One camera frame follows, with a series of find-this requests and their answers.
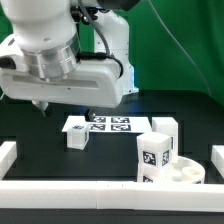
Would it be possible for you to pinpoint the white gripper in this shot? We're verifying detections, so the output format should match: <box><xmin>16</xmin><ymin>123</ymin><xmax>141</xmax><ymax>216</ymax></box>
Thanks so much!
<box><xmin>0</xmin><ymin>60</ymin><xmax>123</xmax><ymax>122</ymax></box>

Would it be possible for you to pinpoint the white round stool seat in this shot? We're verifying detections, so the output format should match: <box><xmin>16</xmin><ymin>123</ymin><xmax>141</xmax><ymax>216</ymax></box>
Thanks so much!
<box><xmin>137</xmin><ymin>156</ymin><xmax>205</xmax><ymax>184</ymax></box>

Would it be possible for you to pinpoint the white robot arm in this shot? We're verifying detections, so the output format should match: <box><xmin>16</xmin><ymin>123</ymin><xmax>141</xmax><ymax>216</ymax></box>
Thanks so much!
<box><xmin>0</xmin><ymin>0</ymin><xmax>224</xmax><ymax>110</ymax></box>

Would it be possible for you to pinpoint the paper sheet with markers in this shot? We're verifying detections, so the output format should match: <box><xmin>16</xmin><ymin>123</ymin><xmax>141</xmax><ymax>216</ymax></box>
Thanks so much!
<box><xmin>62</xmin><ymin>116</ymin><xmax>152</xmax><ymax>133</ymax></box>

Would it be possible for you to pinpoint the white left barrier wall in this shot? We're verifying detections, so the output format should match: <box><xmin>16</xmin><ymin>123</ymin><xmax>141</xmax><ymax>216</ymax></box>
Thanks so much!
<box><xmin>0</xmin><ymin>141</ymin><xmax>17</xmax><ymax>181</ymax></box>

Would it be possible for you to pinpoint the white barrier wall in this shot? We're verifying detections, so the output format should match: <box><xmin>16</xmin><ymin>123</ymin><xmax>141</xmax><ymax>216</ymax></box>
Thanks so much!
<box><xmin>0</xmin><ymin>181</ymin><xmax>224</xmax><ymax>212</ymax></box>
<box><xmin>0</xmin><ymin>141</ymin><xmax>17</xmax><ymax>181</ymax></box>
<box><xmin>211</xmin><ymin>145</ymin><xmax>224</xmax><ymax>179</ymax></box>

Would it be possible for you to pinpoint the white front barrier wall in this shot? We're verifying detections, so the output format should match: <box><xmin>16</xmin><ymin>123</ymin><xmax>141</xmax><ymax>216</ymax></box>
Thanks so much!
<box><xmin>0</xmin><ymin>181</ymin><xmax>224</xmax><ymax>212</ymax></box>

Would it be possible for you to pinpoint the white right barrier wall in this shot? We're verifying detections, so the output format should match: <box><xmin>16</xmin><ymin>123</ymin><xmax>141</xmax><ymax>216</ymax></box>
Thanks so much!
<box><xmin>211</xmin><ymin>145</ymin><xmax>224</xmax><ymax>179</ymax></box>

